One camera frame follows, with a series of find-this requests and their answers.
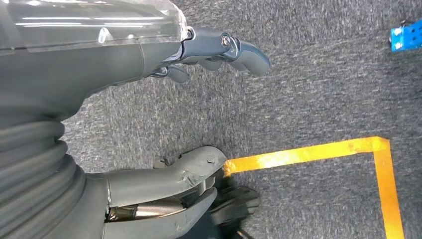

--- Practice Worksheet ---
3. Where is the blue metal shelf rack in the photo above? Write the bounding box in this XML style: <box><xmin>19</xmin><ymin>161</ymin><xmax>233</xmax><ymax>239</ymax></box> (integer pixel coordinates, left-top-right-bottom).
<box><xmin>389</xmin><ymin>19</ymin><xmax>422</xmax><ymax>53</ymax></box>

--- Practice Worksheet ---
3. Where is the black robot foot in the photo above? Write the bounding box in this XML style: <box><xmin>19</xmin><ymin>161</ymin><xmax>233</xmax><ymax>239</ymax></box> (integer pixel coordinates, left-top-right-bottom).
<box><xmin>209</xmin><ymin>178</ymin><xmax>261</xmax><ymax>239</ymax></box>

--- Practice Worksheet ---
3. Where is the yellow floor tape square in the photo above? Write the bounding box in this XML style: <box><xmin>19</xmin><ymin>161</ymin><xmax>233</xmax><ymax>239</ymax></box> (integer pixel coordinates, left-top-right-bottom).
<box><xmin>223</xmin><ymin>136</ymin><xmax>406</xmax><ymax>239</ymax></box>

